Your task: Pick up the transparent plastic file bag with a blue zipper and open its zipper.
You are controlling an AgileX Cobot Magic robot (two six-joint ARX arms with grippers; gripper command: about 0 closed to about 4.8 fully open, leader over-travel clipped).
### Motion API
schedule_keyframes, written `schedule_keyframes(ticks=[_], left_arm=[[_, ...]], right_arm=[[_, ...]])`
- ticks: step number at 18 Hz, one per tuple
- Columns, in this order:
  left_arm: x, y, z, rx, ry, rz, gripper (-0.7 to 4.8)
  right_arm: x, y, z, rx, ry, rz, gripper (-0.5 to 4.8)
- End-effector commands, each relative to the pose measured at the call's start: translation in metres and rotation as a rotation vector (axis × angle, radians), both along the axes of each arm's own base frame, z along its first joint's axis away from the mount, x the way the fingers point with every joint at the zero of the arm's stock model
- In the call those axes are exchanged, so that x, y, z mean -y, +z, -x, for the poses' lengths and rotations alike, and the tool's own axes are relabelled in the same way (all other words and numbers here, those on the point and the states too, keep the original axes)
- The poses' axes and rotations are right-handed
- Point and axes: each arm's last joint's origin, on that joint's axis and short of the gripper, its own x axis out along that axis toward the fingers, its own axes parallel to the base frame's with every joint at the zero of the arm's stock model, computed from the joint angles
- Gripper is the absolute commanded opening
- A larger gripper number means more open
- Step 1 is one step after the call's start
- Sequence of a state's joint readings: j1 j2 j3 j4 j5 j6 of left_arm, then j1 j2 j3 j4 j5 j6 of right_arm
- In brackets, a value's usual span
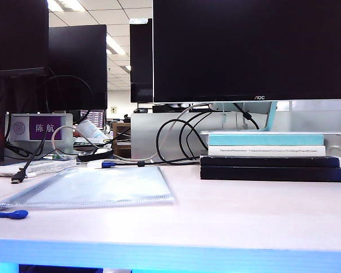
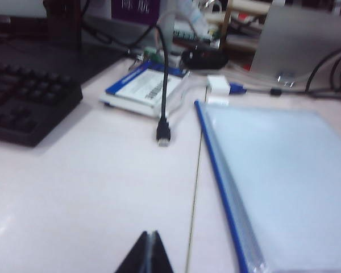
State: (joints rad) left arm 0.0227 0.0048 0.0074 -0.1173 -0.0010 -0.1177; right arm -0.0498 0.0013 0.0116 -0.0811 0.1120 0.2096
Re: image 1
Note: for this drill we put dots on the teal white monitor stand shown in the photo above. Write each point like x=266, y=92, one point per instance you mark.
x=270, y=116

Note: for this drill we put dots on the thin black book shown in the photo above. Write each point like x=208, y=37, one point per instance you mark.
x=258, y=162

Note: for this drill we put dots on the purple name plate holder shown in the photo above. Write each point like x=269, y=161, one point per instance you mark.
x=45, y=128

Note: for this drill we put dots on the white video adapter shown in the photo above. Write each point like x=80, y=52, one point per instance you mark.
x=94, y=164

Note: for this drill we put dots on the transparent plastic file bag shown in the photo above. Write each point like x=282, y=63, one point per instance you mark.
x=102, y=185

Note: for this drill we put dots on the black monitor with wide bezel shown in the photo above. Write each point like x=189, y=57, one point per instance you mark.
x=17, y=34

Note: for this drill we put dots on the large black AOC monitor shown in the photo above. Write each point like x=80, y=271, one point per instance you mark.
x=244, y=51

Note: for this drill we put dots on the thick black book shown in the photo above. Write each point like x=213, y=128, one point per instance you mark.
x=258, y=174

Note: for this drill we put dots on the lit background screen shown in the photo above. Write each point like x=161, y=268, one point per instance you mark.
x=96, y=116

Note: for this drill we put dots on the printed magazine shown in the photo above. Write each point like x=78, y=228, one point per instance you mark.
x=85, y=143

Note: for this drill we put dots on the wooden shelf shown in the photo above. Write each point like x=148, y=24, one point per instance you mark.
x=122, y=148

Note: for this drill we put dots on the white book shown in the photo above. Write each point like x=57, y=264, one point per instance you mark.
x=267, y=150

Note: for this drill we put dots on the teal book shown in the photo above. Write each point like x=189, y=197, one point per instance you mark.
x=267, y=139

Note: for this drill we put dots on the white plastic bottle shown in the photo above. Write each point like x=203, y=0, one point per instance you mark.
x=86, y=128

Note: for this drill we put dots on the black monitor rear side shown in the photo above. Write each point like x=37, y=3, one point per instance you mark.
x=76, y=57

